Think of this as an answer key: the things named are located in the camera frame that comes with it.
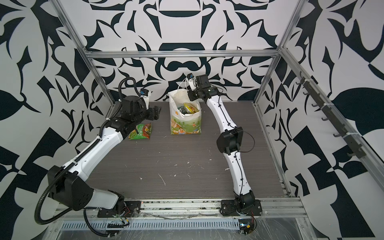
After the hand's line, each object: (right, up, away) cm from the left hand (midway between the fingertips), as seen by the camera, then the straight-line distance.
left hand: (154, 102), depth 78 cm
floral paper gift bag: (+16, -6, +2) cm, 17 cm away
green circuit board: (+45, -59, -6) cm, 74 cm away
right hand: (+18, +9, +15) cm, 25 cm away
